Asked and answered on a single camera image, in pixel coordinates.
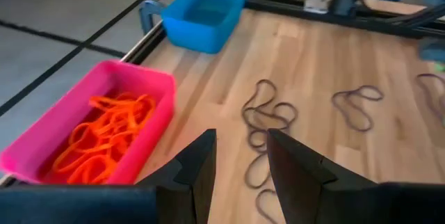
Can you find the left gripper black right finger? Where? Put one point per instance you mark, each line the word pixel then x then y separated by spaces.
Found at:
pixel 347 206

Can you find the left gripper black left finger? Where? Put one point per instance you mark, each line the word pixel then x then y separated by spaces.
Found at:
pixel 104 206

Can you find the green rubber band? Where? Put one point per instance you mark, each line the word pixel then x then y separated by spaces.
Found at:
pixel 439 66

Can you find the orange rubber band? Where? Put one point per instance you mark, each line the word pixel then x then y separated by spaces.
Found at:
pixel 128 147
pixel 74 147
pixel 104 158
pixel 62 161
pixel 114 137
pixel 121 119
pixel 101 119
pixel 146 116
pixel 83 130
pixel 107 178
pixel 90 172
pixel 80 178
pixel 104 100
pixel 139 105

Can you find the dark rubber band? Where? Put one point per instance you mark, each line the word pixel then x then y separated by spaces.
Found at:
pixel 335 104
pixel 248 112
pixel 247 172
pixel 422 85

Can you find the pink plastic basket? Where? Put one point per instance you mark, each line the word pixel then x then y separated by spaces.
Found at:
pixel 139 72

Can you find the blue plastic basket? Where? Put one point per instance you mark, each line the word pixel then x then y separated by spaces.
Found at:
pixel 194 32

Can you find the black table edge clamp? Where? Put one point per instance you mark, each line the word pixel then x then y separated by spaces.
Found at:
pixel 147 8

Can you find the black aluminium table frame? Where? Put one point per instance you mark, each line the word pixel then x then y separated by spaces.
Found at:
pixel 278 9

